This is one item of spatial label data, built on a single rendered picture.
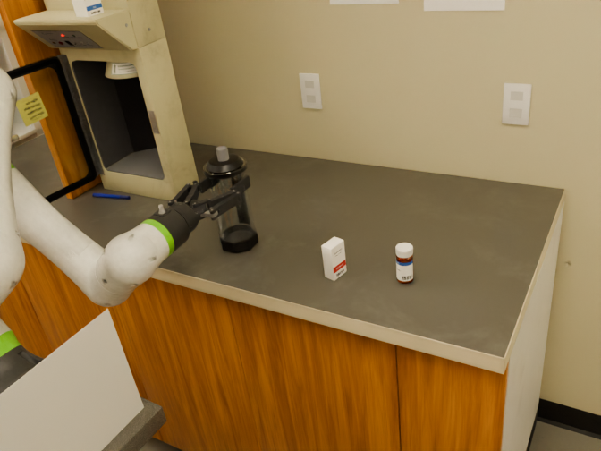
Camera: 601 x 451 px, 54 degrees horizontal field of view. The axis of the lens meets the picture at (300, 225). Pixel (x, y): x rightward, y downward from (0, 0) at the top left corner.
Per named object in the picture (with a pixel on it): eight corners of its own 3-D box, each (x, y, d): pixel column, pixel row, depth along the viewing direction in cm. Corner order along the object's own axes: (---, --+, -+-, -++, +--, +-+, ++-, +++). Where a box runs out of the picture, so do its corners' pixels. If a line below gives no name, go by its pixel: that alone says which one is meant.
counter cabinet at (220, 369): (117, 296, 305) (61, 134, 259) (536, 424, 208) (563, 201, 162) (9, 386, 257) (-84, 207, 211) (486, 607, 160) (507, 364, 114)
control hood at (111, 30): (57, 46, 172) (46, 10, 166) (139, 47, 156) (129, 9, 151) (24, 57, 163) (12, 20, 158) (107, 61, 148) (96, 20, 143)
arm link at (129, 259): (140, 285, 114) (101, 242, 113) (118, 306, 123) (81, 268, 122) (185, 246, 124) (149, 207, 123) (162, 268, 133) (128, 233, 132)
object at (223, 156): (222, 162, 151) (217, 138, 147) (251, 166, 146) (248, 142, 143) (199, 177, 144) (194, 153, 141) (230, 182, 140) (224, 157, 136)
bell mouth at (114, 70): (133, 59, 186) (129, 42, 183) (176, 61, 177) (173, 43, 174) (92, 77, 173) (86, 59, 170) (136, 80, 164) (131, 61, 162)
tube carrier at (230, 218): (233, 225, 161) (219, 153, 150) (266, 232, 156) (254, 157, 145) (210, 245, 153) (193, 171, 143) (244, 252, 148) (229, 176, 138)
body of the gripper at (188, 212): (185, 212, 128) (210, 192, 134) (156, 207, 132) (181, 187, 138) (192, 241, 132) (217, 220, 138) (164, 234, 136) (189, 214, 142)
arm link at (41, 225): (-19, 188, 117) (22, 159, 125) (-29, 214, 126) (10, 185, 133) (122, 306, 124) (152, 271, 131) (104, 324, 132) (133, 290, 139)
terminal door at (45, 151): (98, 177, 191) (58, 55, 171) (12, 222, 171) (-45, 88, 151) (97, 177, 192) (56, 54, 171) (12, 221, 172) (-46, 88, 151)
